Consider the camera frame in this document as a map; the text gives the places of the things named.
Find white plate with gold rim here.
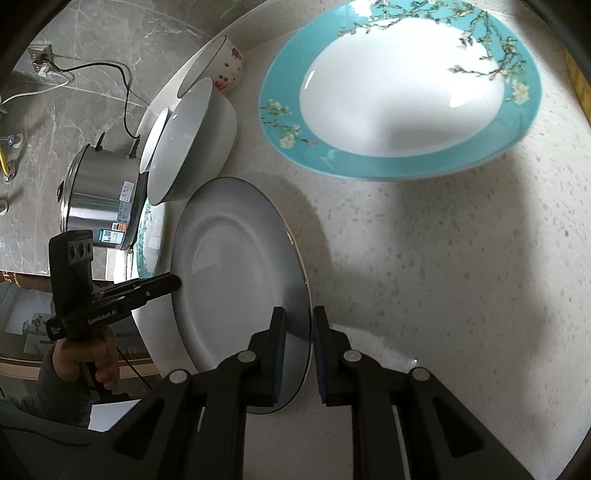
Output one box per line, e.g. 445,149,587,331
170,177,311,412

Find large white bowl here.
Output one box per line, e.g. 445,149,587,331
147,78,238,206

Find white bowl with red pattern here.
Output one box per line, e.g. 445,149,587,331
176,35,243,98

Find teal floral plate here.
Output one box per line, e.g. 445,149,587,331
259,1,542,180
133,200,167,279

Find small white bowl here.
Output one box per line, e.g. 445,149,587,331
139,107,170,174

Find person's left forearm grey sleeve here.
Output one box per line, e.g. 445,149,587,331
1,342,97,479

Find person's left hand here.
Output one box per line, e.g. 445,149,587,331
52,327,120,390

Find stainless steel rice cooker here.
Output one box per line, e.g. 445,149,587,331
56,141,147,250

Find black power cable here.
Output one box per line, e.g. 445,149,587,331
55,60,141,158

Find white power cable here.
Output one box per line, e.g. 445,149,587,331
0,64,75,108

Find wall power socket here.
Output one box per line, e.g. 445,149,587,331
28,44,53,78

